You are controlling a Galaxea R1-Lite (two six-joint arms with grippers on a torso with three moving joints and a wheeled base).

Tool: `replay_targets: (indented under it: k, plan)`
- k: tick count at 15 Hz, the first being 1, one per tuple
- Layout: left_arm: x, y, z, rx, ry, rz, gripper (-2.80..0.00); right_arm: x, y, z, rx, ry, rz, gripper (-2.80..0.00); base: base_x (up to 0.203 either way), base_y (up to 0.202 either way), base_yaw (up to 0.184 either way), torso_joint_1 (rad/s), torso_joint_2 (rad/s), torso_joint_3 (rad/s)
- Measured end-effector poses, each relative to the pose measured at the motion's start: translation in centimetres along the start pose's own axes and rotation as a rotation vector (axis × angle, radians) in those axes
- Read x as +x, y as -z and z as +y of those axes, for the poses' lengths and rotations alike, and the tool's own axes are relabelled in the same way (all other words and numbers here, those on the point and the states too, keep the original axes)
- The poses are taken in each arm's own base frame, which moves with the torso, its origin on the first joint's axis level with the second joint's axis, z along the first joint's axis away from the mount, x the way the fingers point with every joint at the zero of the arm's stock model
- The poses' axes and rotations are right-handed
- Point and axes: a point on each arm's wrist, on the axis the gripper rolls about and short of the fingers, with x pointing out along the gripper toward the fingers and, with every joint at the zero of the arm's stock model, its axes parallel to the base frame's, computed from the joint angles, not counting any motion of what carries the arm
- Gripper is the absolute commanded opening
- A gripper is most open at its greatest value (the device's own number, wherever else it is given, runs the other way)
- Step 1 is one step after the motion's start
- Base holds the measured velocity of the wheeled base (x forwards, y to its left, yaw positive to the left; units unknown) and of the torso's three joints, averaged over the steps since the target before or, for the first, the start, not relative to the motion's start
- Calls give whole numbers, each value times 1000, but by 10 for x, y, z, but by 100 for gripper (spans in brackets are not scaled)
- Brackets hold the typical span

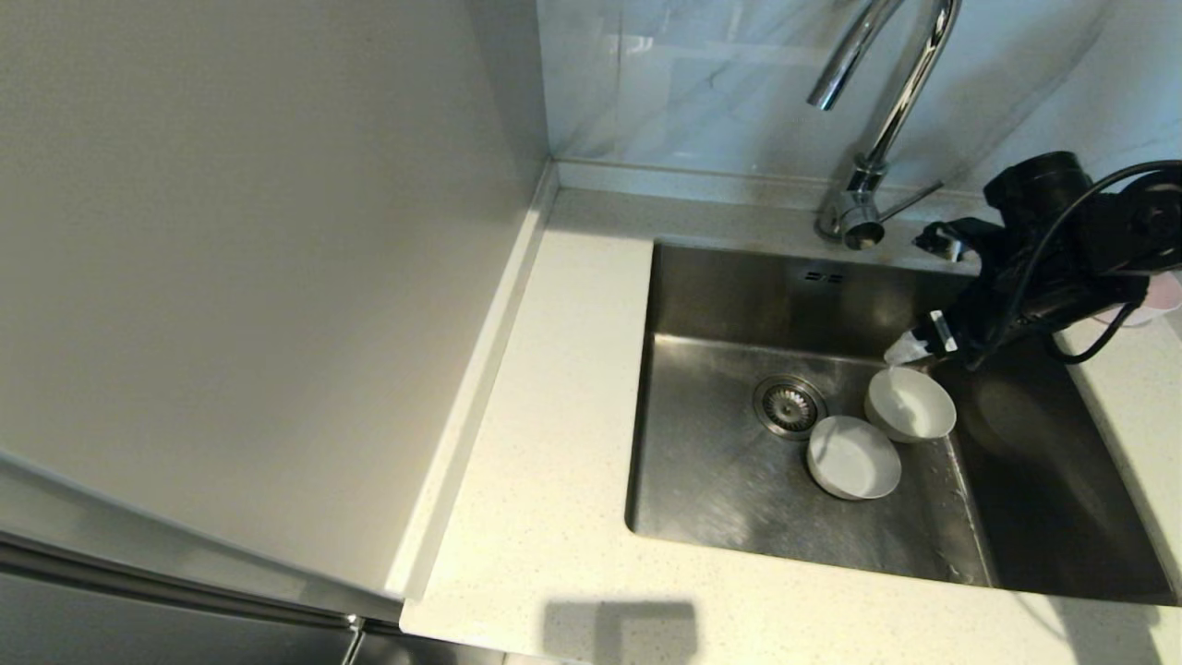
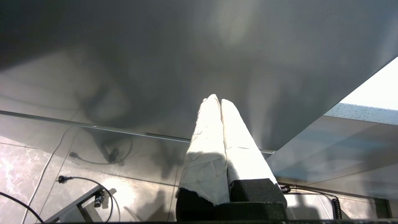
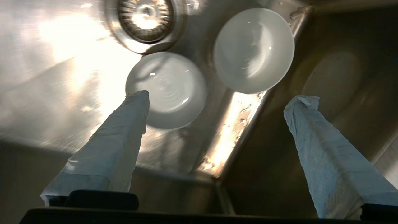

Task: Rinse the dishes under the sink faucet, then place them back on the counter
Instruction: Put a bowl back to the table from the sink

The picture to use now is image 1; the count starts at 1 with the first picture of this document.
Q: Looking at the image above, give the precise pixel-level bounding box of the white bowl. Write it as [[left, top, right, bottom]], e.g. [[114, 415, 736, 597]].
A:
[[865, 367, 958, 444]]

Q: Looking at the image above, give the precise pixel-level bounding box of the pale grey bowl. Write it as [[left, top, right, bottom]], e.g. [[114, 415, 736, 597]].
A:
[[807, 415, 903, 502]]

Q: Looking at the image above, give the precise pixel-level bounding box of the pink bowl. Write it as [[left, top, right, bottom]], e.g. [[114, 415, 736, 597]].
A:
[[1092, 272, 1182, 327]]

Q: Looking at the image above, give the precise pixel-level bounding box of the chrome faucet lever handle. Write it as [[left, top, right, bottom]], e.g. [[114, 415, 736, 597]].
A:
[[879, 178, 946, 224]]

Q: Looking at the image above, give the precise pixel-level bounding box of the round metal sink drain strainer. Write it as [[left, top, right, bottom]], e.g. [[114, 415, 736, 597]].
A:
[[753, 375, 829, 441]]

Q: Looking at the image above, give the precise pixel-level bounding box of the stainless steel sink basin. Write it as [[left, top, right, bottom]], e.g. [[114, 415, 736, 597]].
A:
[[624, 242, 1178, 606]]

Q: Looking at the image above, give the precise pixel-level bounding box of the chrome gooseneck faucet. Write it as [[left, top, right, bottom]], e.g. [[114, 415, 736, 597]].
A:
[[806, 0, 961, 250]]

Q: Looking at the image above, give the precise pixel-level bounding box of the large white cabinet side panel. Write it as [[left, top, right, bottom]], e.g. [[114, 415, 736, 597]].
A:
[[0, 0, 557, 599]]

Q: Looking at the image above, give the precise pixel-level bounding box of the stainless steel appliance front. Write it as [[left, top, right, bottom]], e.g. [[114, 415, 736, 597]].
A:
[[0, 443, 507, 665]]

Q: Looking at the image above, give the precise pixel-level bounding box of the thin black camera cable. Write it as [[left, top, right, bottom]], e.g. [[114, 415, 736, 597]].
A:
[[965, 159, 1182, 370]]

